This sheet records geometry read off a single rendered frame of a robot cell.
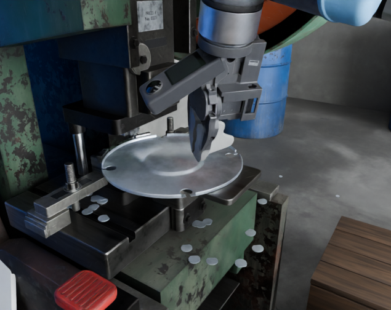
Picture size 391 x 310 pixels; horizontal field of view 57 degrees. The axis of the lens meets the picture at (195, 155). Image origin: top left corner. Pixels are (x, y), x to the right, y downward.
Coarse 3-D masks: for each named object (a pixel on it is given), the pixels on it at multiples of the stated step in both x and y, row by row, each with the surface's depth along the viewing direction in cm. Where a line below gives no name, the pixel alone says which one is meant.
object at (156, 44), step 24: (144, 0) 64; (168, 0) 69; (144, 24) 65; (168, 24) 71; (144, 48) 65; (168, 48) 73; (96, 72) 68; (120, 72) 65; (144, 72) 65; (96, 96) 71; (120, 96) 67
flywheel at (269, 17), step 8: (264, 0) 88; (264, 8) 87; (272, 8) 86; (280, 8) 85; (288, 8) 84; (264, 16) 88; (272, 16) 87; (280, 16) 86; (288, 16) 85; (296, 16) 90; (264, 24) 88; (272, 24) 87; (280, 24) 89; (264, 32) 90
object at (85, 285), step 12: (72, 276) 49; (84, 276) 49; (96, 276) 49; (60, 288) 47; (72, 288) 47; (84, 288) 47; (96, 288) 47; (108, 288) 47; (60, 300) 45; (72, 300) 45; (84, 300) 45; (96, 300) 45; (108, 300) 46
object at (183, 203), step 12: (252, 168) 73; (240, 180) 69; (252, 180) 69; (180, 192) 72; (192, 192) 66; (216, 192) 65; (228, 192) 65; (240, 192) 65; (168, 204) 74; (180, 204) 73; (192, 204) 76; (204, 204) 79; (228, 204) 63; (180, 216) 74; (192, 216) 78; (180, 228) 75
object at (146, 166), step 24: (144, 144) 84; (168, 144) 84; (120, 168) 73; (144, 168) 73; (168, 168) 72; (192, 168) 72; (216, 168) 73; (240, 168) 73; (144, 192) 64; (168, 192) 64
